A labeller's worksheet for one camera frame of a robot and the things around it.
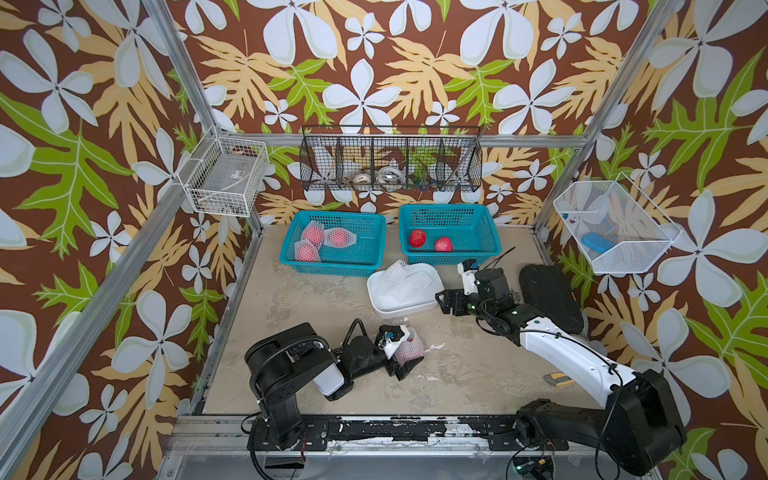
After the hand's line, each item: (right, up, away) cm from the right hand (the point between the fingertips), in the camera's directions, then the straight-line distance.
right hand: (445, 292), depth 85 cm
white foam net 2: (-15, +4, +8) cm, 18 cm away
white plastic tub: (-16, -6, +9) cm, 20 cm away
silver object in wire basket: (-15, +37, +11) cm, 41 cm away
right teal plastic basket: (+18, +21, +34) cm, 44 cm away
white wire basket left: (-65, +35, +1) cm, 73 cm away
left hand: (-9, -13, -1) cm, 16 cm away
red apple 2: (+4, +15, +22) cm, 27 cm away
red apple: (-5, +17, +24) cm, 30 cm away
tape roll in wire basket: (-25, +36, +11) cm, 45 cm away
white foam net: (-9, +1, +11) cm, 14 cm away
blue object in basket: (+40, +14, -5) cm, 43 cm away
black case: (+36, -1, +10) cm, 37 cm away
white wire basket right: (+48, +18, -3) cm, 51 cm away
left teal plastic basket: (-27, +9, +26) cm, 39 cm away
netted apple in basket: (-43, +19, +23) cm, 53 cm away
